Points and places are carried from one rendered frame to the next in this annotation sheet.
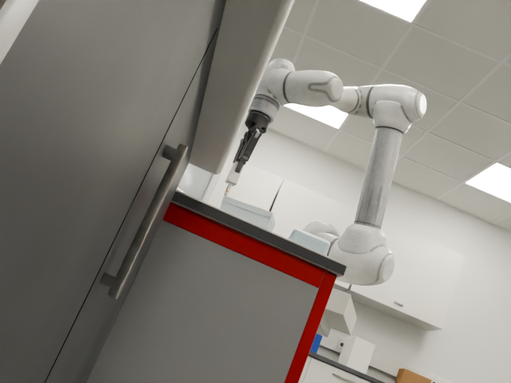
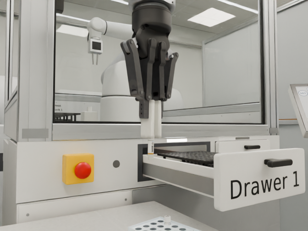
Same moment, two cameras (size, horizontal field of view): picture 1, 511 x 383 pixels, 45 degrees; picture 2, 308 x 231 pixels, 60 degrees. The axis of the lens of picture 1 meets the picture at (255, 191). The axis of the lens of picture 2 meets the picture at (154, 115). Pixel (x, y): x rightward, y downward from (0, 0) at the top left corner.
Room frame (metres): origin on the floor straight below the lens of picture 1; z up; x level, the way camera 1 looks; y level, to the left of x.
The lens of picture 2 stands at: (1.59, -0.36, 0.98)
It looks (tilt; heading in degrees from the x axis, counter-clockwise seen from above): 2 degrees up; 62
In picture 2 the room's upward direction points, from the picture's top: straight up
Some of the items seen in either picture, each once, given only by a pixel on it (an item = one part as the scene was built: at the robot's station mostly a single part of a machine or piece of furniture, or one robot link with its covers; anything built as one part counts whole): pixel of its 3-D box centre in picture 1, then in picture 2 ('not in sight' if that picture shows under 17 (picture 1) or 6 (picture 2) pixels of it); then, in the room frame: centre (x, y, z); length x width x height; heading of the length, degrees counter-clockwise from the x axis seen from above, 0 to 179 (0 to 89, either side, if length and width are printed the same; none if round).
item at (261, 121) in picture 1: (254, 130); (151, 35); (1.82, 0.08, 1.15); 0.08 x 0.07 x 0.09; 16
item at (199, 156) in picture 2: not in sight; (203, 166); (2.08, 0.25, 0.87); 0.22 x 0.18 x 0.06; 93
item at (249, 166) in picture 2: not in sight; (264, 175); (2.09, 0.05, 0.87); 0.29 x 0.02 x 0.11; 3
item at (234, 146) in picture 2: not in sight; (244, 154); (2.38, 0.39, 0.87); 0.29 x 0.02 x 0.11; 3
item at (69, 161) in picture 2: not in sight; (78, 168); (1.74, 0.34, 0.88); 0.07 x 0.05 x 0.07; 3
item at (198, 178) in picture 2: not in sight; (201, 167); (2.08, 0.26, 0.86); 0.40 x 0.26 x 0.06; 93
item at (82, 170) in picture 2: not in sight; (82, 170); (1.74, 0.30, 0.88); 0.04 x 0.03 x 0.04; 3
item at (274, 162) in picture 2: not in sight; (275, 162); (2.09, 0.03, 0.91); 0.07 x 0.04 x 0.01; 3
